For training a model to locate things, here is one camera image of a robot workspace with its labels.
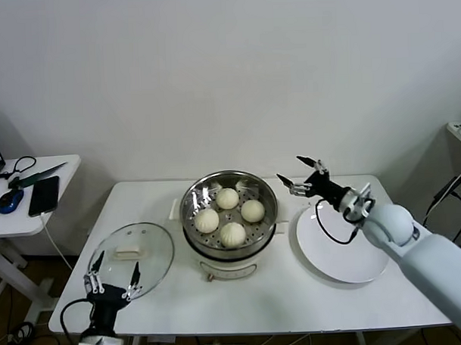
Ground white side table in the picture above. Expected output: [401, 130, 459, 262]
[0, 154, 88, 333]

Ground round glass pot lid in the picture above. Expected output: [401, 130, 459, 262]
[86, 221, 177, 300]

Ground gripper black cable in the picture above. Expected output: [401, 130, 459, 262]
[314, 197, 365, 246]
[58, 296, 96, 345]

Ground black smartphone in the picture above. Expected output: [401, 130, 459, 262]
[26, 176, 61, 218]

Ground blue computer mouse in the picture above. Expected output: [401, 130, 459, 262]
[0, 188, 25, 216]

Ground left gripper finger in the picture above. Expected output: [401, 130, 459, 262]
[83, 250, 107, 297]
[120, 260, 143, 302]

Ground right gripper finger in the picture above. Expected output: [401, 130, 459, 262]
[296, 154, 330, 181]
[276, 172, 314, 198]

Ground black looped cord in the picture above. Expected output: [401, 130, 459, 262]
[0, 155, 38, 182]

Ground black floor cables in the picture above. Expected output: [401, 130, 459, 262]
[6, 320, 61, 345]

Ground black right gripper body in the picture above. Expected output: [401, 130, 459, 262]
[304, 172, 348, 211]

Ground white round plate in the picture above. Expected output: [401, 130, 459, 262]
[288, 203, 392, 286]

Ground stainless steel steamer basket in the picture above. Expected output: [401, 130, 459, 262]
[166, 168, 291, 255]

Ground black power cable with adapter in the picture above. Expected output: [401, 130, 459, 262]
[422, 175, 461, 246]

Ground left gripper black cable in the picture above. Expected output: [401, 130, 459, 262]
[58, 296, 96, 345]

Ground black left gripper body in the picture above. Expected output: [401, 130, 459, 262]
[86, 284, 129, 332]

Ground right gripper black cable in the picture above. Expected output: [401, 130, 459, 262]
[314, 197, 365, 246]

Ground green blade knife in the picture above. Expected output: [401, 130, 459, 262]
[6, 162, 69, 191]

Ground white electric cooker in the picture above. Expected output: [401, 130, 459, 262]
[169, 200, 292, 284]

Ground white charging cable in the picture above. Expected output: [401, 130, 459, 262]
[39, 212, 74, 273]

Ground white steamed baozi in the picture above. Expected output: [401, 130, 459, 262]
[214, 187, 240, 211]
[240, 199, 266, 224]
[219, 221, 248, 249]
[193, 208, 221, 235]

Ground white side desk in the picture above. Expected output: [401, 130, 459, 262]
[445, 120, 461, 153]

